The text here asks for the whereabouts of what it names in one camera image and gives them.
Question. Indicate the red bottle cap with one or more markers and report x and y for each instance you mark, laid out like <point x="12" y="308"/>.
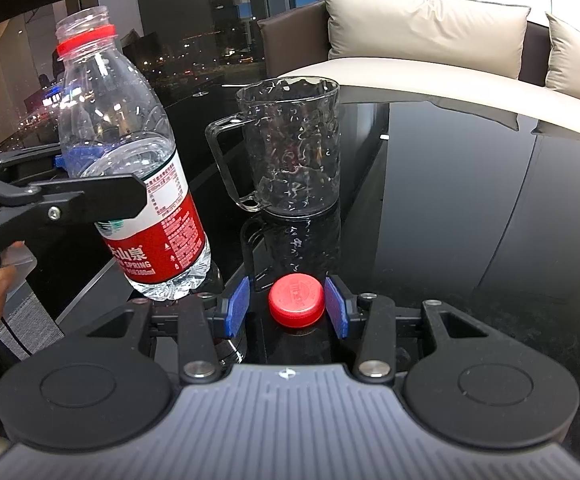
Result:
<point x="296" y="300"/>

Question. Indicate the brown and beige sofa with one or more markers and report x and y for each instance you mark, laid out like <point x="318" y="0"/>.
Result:
<point x="369" y="75"/>

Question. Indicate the clear plastic water bottle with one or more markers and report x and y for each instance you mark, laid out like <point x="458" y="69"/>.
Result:
<point x="165" y="240"/>

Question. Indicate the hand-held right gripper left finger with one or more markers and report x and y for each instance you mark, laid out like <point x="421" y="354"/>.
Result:
<point x="237" y="307"/>

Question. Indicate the grey woven cloth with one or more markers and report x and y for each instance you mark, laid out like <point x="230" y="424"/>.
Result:
<point x="30" y="325"/>

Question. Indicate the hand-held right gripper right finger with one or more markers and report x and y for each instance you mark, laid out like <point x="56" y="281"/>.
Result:
<point x="335" y="310"/>

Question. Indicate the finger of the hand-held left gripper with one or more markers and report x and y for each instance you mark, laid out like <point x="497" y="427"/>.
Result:
<point x="85" y="197"/>
<point x="77" y="160"/>

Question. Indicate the beige sofa cushion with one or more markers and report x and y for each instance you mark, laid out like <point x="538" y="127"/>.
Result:
<point x="579" y="65"/>
<point x="419" y="30"/>

